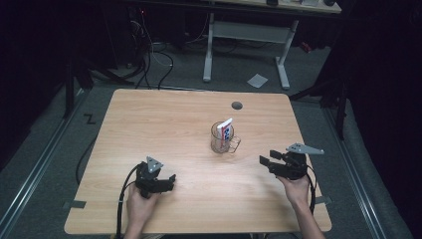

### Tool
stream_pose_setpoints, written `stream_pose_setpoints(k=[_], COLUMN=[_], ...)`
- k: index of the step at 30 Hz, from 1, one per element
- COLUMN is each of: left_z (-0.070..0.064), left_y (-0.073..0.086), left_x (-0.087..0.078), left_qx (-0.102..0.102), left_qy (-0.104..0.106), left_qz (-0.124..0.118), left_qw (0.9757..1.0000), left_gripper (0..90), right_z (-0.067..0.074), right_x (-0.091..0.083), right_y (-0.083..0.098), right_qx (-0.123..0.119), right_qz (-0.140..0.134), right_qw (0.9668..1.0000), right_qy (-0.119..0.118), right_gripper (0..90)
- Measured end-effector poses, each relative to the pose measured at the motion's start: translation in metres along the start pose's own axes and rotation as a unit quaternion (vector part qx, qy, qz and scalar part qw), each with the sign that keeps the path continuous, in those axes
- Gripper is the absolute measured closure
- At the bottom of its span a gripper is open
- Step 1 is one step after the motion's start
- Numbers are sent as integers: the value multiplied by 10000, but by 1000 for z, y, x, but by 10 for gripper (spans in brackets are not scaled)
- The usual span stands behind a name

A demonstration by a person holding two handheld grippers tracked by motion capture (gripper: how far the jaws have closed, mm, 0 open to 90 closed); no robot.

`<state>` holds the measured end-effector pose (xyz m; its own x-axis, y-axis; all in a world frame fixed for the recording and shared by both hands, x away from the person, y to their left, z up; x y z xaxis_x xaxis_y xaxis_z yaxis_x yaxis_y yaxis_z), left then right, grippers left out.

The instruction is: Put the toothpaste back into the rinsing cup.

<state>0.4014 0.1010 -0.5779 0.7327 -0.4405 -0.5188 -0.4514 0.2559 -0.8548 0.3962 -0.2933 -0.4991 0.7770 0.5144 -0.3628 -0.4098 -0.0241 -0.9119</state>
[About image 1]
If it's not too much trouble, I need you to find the black metal stand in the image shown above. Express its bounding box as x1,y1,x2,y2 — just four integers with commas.
62,56,135,120
288,76,350,141

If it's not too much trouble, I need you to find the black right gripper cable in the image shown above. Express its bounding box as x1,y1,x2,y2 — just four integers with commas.
305,163,318,215

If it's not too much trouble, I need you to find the grey paper sheet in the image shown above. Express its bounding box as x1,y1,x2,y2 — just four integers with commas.
246,73,270,90

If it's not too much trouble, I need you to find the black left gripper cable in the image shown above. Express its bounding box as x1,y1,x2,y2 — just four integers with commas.
115,163,142,239

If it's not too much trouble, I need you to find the person's left hand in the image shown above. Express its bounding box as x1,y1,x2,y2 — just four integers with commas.
125,183,161,228

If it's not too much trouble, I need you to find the small red object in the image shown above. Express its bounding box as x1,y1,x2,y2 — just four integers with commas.
299,41,314,55

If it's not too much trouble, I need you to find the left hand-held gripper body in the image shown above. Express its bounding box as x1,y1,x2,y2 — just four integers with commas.
133,155,167,200

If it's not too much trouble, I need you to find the person's right hand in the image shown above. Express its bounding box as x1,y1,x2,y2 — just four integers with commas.
277,174,312,209

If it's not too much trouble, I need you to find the metal floor rail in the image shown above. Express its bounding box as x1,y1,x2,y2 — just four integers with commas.
0,88,92,238
321,107,388,239

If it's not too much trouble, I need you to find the clear glass mug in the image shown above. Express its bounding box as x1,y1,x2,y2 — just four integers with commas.
209,120,242,155

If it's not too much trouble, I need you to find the black floor cable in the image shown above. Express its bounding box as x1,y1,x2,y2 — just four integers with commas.
133,49,175,91

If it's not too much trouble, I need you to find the thin black cable under table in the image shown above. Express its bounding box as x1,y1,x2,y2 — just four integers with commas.
75,133,100,186

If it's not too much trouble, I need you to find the white toothpaste tube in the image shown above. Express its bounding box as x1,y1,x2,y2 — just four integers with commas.
215,118,235,151

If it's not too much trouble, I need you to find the grey tape piece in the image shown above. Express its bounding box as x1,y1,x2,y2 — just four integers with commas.
62,199,88,210
314,194,333,205

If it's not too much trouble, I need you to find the black computer tower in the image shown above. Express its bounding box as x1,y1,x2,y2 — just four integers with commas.
127,5,152,69

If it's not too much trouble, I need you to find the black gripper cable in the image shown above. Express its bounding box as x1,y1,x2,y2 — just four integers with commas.
305,163,318,215
115,163,142,239

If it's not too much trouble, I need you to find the white-legged desk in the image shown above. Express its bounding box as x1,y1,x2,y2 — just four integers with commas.
142,0,342,91

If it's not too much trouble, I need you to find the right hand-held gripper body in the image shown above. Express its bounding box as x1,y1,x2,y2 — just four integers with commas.
274,142,325,181

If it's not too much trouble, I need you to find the white floor cable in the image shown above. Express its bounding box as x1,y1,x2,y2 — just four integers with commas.
130,18,173,68

